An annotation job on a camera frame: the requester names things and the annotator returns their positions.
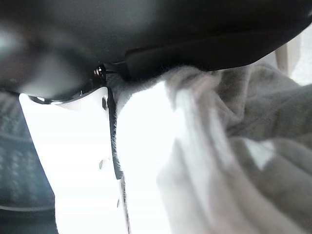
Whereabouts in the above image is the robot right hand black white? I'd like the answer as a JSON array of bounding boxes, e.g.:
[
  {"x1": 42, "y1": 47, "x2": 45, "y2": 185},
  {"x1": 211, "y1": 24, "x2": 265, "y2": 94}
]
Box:
[{"x1": 0, "y1": 0, "x2": 312, "y2": 234}]

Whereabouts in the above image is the white towel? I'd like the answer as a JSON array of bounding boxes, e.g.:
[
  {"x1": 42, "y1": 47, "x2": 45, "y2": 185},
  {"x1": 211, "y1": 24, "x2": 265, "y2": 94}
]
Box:
[{"x1": 107, "y1": 62, "x2": 312, "y2": 234}]

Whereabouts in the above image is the dark grey washing machine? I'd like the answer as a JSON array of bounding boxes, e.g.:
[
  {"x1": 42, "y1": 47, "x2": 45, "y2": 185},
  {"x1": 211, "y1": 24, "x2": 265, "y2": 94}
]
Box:
[{"x1": 0, "y1": 90, "x2": 58, "y2": 234}]

